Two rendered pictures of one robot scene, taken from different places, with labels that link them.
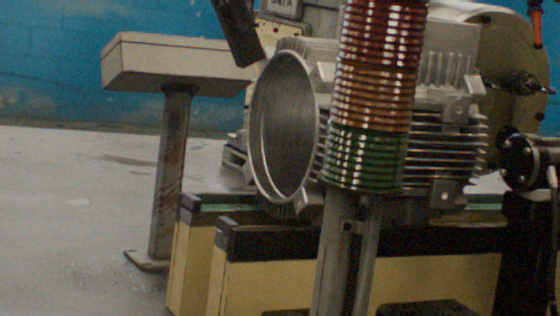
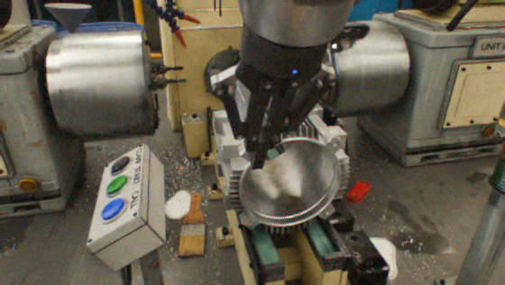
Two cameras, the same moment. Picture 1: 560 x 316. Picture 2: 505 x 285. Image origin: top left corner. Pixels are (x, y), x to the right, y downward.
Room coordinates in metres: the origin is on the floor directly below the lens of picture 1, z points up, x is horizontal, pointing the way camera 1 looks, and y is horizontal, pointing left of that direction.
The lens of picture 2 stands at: (0.91, 0.50, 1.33)
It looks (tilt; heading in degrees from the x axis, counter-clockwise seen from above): 29 degrees down; 289
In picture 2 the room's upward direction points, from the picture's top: straight up
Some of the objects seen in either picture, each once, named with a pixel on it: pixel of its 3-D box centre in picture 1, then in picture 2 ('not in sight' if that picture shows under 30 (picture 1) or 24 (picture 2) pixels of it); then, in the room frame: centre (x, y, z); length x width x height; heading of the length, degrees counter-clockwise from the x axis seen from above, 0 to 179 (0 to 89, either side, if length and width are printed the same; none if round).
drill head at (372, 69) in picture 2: not in sight; (358, 69); (0.95, -0.50, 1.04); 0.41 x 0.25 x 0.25; 32
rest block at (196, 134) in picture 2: not in sight; (196, 133); (1.36, -0.33, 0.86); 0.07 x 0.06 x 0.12; 32
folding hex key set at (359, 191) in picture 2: not in sight; (358, 192); (0.90, -0.27, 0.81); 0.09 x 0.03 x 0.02; 70
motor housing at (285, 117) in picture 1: (361, 131); (274, 152); (1.05, -0.03, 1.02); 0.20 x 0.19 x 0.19; 120
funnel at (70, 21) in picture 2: not in sight; (73, 25); (2.62, -1.24, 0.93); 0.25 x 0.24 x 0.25; 114
